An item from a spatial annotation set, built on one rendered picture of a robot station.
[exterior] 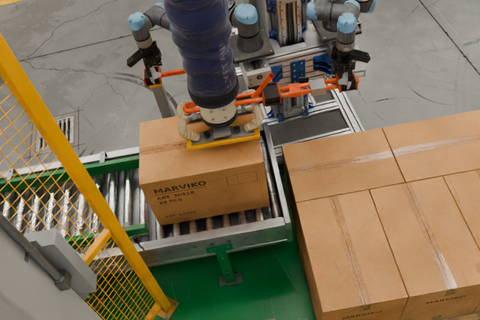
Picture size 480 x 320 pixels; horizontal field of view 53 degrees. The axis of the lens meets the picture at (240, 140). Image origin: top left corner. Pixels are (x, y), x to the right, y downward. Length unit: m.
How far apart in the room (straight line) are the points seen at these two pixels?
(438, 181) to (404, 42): 1.87
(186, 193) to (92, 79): 2.28
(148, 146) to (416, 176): 1.43
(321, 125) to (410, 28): 1.51
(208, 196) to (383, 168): 0.98
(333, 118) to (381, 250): 1.21
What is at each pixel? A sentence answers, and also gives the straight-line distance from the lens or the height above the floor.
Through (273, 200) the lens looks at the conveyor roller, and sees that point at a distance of 2.62.
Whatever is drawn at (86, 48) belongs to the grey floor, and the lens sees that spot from 4.83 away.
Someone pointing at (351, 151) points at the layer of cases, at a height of 0.54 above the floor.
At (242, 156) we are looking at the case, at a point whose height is 0.95.
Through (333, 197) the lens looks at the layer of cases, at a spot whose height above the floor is 0.54.
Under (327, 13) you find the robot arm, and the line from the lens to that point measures 2.12.
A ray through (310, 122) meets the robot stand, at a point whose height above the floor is 0.21.
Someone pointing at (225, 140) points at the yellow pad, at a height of 1.08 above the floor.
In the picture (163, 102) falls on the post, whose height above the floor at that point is 0.80.
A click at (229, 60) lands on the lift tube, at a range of 1.98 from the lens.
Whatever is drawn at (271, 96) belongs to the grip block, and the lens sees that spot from 2.18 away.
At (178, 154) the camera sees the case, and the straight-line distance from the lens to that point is 2.38.
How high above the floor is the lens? 2.77
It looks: 50 degrees down
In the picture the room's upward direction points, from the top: 11 degrees counter-clockwise
